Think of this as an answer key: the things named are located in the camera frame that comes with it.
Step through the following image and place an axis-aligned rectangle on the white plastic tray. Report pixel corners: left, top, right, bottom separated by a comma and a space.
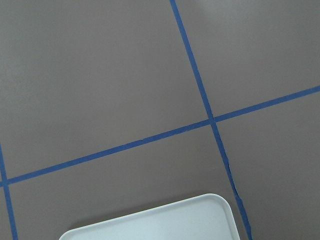
60, 193, 240, 240

